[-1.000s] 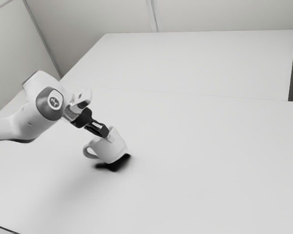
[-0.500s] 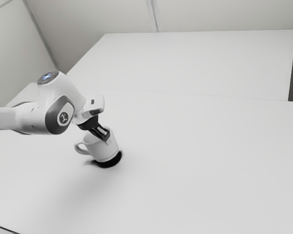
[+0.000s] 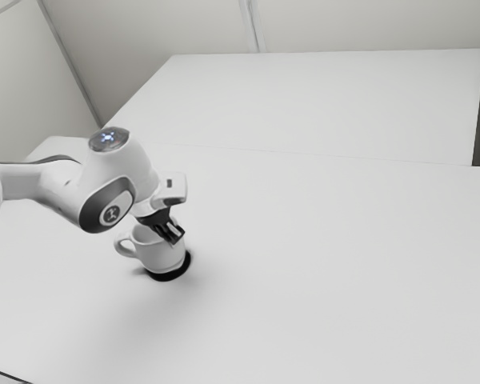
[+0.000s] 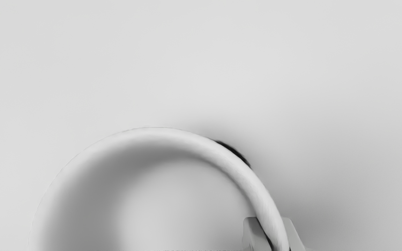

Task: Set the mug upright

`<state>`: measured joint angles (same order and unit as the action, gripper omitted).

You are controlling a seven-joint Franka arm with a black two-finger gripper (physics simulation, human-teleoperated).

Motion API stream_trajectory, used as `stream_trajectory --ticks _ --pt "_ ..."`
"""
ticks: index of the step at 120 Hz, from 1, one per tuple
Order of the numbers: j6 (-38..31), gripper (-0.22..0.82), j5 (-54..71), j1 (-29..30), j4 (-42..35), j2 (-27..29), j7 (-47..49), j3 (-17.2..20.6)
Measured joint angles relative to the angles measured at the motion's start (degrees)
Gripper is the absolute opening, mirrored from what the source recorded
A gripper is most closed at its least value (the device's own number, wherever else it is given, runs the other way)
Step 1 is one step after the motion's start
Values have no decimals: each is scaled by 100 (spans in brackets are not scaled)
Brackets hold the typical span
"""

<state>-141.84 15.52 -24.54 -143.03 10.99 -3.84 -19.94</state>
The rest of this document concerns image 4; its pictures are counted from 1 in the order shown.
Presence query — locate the white mug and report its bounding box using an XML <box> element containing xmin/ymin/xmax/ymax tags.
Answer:
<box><xmin>28</xmin><ymin>127</ymin><xmax>291</xmax><ymax>251</ymax></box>

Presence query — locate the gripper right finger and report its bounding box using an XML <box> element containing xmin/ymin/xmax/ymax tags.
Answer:
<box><xmin>282</xmin><ymin>217</ymin><xmax>308</xmax><ymax>251</ymax></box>

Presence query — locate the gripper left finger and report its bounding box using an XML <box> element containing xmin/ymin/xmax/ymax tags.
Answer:
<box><xmin>241</xmin><ymin>217</ymin><xmax>274</xmax><ymax>251</ymax></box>

